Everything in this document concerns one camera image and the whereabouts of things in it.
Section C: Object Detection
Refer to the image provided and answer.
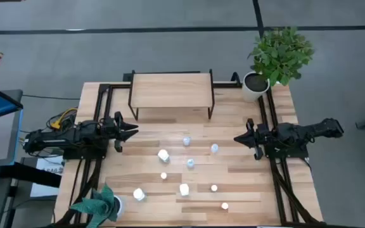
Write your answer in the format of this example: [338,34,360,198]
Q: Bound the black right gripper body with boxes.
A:
[247,118,274,160]

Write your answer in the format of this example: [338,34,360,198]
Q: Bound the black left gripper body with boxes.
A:
[101,111,124,153]

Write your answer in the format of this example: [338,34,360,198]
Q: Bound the wooden shelf black metal legs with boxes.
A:
[127,68,215,122]

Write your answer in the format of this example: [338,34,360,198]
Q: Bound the large white plant pot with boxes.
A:
[241,71,271,103]

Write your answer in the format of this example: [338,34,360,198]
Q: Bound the small white plant pot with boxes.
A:
[112,194,126,219]

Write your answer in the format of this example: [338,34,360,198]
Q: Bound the teal-leaved small plant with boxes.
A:
[70,183,119,228]

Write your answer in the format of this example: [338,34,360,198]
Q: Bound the leafy green plant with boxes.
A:
[247,25,316,87]

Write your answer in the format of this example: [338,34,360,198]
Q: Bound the white paper sheet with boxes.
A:
[30,155,65,198]

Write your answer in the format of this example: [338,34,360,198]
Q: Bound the black monitor stand bar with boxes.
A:
[0,161,62,188]

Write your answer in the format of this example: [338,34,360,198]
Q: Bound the black aluminium table frame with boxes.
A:
[54,72,133,228]
[213,72,325,227]

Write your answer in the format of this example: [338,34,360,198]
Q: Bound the yellow cable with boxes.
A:
[49,107,79,130]

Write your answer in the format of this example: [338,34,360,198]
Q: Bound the thin black floor cable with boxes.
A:
[22,94,81,101]

